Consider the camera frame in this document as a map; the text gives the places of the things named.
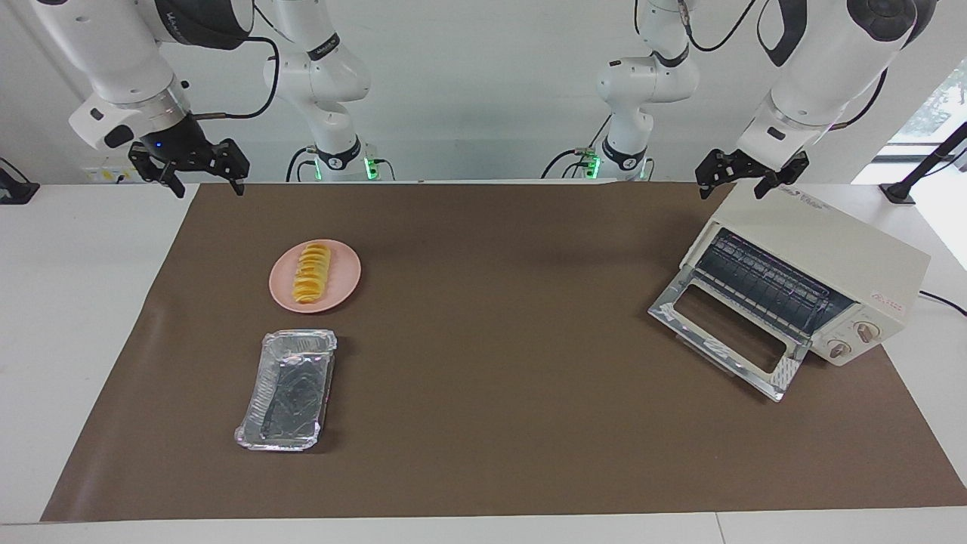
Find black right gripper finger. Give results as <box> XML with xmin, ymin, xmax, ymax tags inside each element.
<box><xmin>128</xmin><ymin>144</ymin><xmax>186</xmax><ymax>199</ymax></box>
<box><xmin>215</xmin><ymin>138</ymin><xmax>250</xmax><ymax>197</ymax></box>

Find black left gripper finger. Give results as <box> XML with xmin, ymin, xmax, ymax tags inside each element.
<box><xmin>695</xmin><ymin>149</ymin><xmax>737</xmax><ymax>199</ymax></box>
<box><xmin>754</xmin><ymin>151</ymin><xmax>809</xmax><ymax>199</ymax></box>

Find golden sliced bread loaf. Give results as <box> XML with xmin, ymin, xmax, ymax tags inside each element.
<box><xmin>293</xmin><ymin>242</ymin><xmax>333</xmax><ymax>304</ymax></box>

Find aluminium foil tray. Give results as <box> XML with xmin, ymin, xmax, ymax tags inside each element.
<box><xmin>234</xmin><ymin>329</ymin><xmax>338</xmax><ymax>452</ymax></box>

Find cream toaster oven body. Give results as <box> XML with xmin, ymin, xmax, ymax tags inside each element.
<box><xmin>680</xmin><ymin>184</ymin><xmax>931</xmax><ymax>368</ymax></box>

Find glass oven door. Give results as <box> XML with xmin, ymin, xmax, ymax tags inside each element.
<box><xmin>648</xmin><ymin>268</ymin><xmax>811</xmax><ymax>403</ymax></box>

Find black table clamp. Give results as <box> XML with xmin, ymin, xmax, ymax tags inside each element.
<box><xmin>0</xmin><ymin>157</ymin><xmax>40</xmax><ymax>205</ymax></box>

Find pink round plate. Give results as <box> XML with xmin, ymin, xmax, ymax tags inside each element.
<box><xmin>269</xmin><ymin>239</ymin><xmax>362</xmax><ymax>314</ymax></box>

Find brown table mat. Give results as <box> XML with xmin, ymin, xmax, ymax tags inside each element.
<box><xmin>40</xmin><ymin>181</ymin><xmax>967</xmax><ymax>524</ymax></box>

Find white wall socket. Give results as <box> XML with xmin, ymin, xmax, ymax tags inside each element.
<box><xmin>82</xmin><ymin>161</ymin><xmax>141</xmax><ymax>184</ymax></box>

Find black base cable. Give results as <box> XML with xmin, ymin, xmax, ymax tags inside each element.
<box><xmin>286</xmin><ymin>146</ymin><xmax>320</xmax><ymax>182</ymax></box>
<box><xmin>540</xmin><ymin>113</ymin><xmax>614</xmax><ymax>180</ymax></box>

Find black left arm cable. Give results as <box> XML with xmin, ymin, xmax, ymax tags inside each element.
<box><xmin>633</xmin><ymin>0</ymin><xmax>888</xmax><ymax>133</ymax></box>

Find black camera stand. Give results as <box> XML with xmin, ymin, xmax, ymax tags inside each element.
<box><xmin>880</xmin><ymin>121</ymin><xmax>967</xmax><ymax>205</ymax></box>

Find black oven power cable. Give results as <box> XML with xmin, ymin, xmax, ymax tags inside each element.
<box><xmin>919</xmin><ymin>291</ymin><xmax>967</xmax><ymax>317</ymax></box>

